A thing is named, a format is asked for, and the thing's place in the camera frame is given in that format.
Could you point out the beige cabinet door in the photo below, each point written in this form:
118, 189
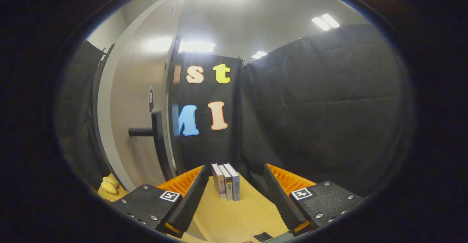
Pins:
135, 89

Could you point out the pink cover book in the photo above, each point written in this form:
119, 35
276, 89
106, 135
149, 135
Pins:
218, 180

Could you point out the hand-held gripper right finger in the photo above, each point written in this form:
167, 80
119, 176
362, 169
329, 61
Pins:
283, 199

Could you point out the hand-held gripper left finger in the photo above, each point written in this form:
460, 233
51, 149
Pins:
192, 202

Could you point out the small ceiling light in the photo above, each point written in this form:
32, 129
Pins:
259, 55

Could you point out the grey blue book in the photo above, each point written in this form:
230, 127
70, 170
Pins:
236, 186

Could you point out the double strip ceiling light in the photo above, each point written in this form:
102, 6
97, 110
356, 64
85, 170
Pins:
325, 21

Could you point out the yellow plush toy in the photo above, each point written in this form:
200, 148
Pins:
109, 186

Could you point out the dark spine book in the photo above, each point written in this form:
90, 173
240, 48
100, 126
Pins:
229, 188

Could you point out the black backdrop cloth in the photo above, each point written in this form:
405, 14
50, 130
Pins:
310, 126

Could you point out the rectangular ceiling light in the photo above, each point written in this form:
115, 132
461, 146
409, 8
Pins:
197, 46

